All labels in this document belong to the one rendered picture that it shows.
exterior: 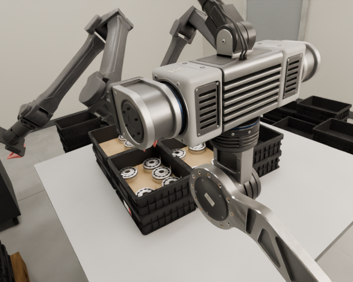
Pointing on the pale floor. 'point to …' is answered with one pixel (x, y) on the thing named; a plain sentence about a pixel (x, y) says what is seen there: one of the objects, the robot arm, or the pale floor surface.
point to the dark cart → (0, 192)
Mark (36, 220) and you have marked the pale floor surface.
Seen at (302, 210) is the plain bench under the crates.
